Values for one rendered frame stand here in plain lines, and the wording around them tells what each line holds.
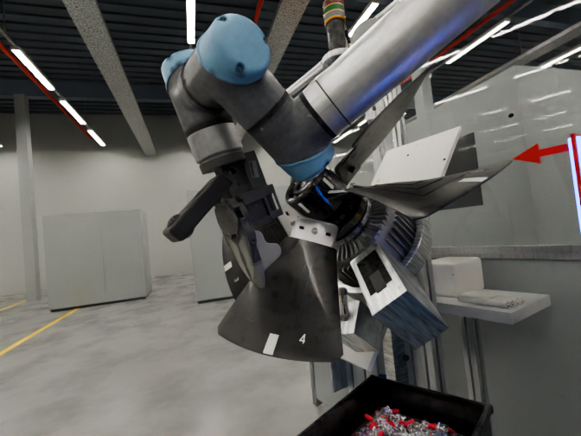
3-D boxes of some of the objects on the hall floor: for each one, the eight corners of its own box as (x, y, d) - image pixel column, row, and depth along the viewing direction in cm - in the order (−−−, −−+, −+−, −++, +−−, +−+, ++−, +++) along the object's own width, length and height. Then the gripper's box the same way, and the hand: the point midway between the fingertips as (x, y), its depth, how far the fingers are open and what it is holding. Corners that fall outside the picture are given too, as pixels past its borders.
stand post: (443, 602, 93) (399, 209, 98) (475, 632, 85) (424, 206, 91) (435, 612, 91) (389, 210, 96) (466, 646, 83) (415, 207, 88)
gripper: (261, 143, 48) (308, 271, 51) (238, 157, 56) (279, 268, 58) (209, 157, 44) (264, 298, 46) (191, 171, 51) (239, 291, 54)
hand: (255, 282), depth 51 cm, fingers closed
